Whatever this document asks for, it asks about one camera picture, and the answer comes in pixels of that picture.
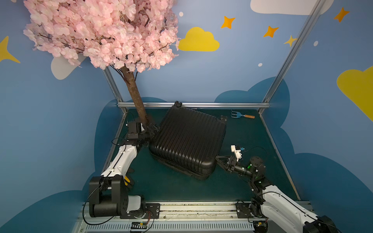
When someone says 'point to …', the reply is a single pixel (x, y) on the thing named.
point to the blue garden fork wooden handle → (237, 115)
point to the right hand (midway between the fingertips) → (218, 159)
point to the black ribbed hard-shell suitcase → (189, 141)
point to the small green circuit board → (139, 225)
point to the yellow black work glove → (126, 180)
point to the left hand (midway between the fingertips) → (158, 129)
